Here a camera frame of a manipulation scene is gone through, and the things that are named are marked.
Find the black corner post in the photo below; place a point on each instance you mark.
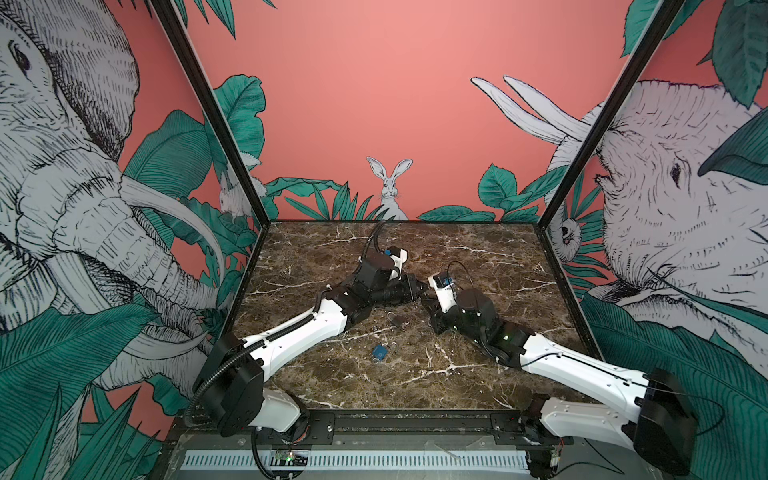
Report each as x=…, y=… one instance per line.
x=662, y=18
x=170, y=21

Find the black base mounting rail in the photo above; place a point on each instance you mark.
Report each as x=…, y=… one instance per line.
x=408, y=423

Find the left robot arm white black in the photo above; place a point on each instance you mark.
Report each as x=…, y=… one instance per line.
x=230, y=388

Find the left black corner post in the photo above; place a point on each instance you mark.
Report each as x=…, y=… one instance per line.
x=170, y=21

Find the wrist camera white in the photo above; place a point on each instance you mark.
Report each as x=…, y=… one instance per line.
x=399, y=257
x=443, y=287

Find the right black corner post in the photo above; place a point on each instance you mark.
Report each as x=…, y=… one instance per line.
x=662, y=18

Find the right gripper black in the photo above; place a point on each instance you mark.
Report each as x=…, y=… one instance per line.
x=439, y=319

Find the blue padlock near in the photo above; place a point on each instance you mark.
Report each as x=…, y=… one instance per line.
x=382, y=352

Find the white slotted cable duct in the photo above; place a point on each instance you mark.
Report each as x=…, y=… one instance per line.
x=358, y=460

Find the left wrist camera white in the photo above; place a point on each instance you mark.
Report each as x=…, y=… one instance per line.
x=399, y=257

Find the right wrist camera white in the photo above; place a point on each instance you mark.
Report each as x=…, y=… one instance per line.
x=443, y=287

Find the dark grey padlock centre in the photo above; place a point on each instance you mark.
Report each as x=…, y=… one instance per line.
x=398, y=321

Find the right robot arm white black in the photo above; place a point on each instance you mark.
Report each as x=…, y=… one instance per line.
x=648, y=413

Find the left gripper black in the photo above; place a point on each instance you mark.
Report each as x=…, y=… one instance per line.
x=409, y=281

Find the small green circuit board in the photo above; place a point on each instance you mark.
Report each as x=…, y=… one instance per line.
x=285, y=459

